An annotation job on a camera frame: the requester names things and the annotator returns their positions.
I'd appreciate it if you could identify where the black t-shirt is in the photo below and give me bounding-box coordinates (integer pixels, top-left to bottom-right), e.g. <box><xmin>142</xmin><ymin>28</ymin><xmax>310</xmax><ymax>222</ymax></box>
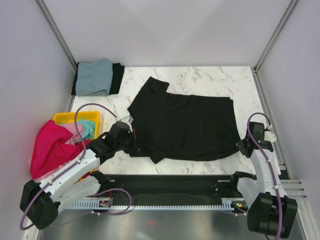
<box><xmin>70</xmin><ymin>62</ymin><xmax>125</xmax><ymax>96</ymax></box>
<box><xmin>127</xmin><ymin>77</ymin><xmax>240</xmax><ymax>164</ymax></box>

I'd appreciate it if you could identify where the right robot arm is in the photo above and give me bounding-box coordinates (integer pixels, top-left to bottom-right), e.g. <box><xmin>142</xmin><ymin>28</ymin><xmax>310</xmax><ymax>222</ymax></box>
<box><xmin>229</xmin><ymin>135</ymin><xmax>298</xmax><ymax>240</ymax></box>

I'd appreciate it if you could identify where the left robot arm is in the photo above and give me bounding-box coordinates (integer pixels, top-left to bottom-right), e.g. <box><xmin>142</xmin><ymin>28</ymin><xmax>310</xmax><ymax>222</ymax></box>
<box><xmin>19</xmin><ymin>121</ymin><xmax>138</xmax><ymax>231</ymax></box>

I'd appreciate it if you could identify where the teal t-shirt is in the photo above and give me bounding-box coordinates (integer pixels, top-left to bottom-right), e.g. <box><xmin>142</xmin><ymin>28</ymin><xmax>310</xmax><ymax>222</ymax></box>
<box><xmin>77</xmin><ymin>119</ymin><xmax>97</xmax><ymax>140</ymax></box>

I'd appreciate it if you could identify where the yellow plastic bin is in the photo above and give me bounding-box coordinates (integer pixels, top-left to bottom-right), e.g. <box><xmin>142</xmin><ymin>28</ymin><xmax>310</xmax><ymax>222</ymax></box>
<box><xmin>53</xmin><ymin>111</ymin><xmax>101</xmax><ymax>185</ymax></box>

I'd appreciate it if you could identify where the folded light blue t-shirt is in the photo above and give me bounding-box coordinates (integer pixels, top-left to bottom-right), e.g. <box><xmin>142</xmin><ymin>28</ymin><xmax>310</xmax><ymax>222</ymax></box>
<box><xmin>75</xmin><ymin>58</ymin><xmax>113</xmax><ymax>96</ymax></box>

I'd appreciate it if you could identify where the folded black t-shirt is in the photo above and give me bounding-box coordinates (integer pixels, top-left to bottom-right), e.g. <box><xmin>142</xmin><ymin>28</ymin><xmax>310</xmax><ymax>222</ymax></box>
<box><xmin>70</xmin><ymin>62</ymin><xmax>125</xmax><ymax>96</ymax></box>

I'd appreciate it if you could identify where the magenta t-shirt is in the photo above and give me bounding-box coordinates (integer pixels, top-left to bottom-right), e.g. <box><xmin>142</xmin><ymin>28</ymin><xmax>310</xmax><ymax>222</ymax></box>
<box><xmin>29</xmin><ymin>119</ymin><xmax>86</xmax><ymax>180</ymax></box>

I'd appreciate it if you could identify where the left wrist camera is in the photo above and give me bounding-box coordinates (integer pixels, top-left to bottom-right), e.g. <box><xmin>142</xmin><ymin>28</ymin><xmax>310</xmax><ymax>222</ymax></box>
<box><xmin>119</xmin><ymin>115</ymin><xmax>133</xmax><ymax>131</ymax></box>

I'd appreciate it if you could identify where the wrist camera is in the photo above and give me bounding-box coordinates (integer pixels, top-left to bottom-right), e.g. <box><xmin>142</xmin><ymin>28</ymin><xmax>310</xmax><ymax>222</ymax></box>
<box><xmin>119</xmin><ymin>115</ymin><xmax>133</xmax><ymax>131</ymax></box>
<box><xmin>249</xmin><ymin>121</ymin><xmax>277</xmax><ymax>152</ymax></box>

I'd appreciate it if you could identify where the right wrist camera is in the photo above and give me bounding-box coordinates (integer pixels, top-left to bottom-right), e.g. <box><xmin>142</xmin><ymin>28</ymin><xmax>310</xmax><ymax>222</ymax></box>
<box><xmin>249</xmin><ymin>121</ymin><xmax>277</xmax><ymax>152</ymax></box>

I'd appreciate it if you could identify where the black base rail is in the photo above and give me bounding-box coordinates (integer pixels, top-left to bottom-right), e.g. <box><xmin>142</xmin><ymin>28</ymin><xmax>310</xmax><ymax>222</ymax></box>
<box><xmin>99</xmin><ymin>174</ymin><xmax>242</xmax><ymax>203</ymax></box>

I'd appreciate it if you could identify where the white cable duct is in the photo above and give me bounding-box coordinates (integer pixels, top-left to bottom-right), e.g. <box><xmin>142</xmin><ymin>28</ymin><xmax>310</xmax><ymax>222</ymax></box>
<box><xmin>67</xmin><ymin>197</ymin><xmax>234</xmax><ymax>211</ymax></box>

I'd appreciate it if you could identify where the left aluminium frame post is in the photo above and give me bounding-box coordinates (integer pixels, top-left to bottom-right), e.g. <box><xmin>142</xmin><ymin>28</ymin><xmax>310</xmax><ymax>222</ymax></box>
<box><xmin>34</xmin><ymin>0</ymin><xmax>77</xmax><ymax>70</ymax></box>

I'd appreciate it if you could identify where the aluminium frame post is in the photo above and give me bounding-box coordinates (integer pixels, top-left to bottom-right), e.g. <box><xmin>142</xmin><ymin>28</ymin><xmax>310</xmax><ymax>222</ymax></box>
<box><xmin>252</xmin><ymin>0</ymin><xmax>300</xmax><ymax>74</ymax></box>
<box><xmin>34</xmin><ymin>0</ymin><xmax>77</xmax><ymax>70</ymax></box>

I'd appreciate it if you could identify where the right aluminium frame post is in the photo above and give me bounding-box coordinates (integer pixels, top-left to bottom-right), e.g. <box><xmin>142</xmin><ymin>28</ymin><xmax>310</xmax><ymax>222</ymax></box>
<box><xmin>252</xmin><ymin>0</ymin><xmax>300</xmax><ymax>74</ymax></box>

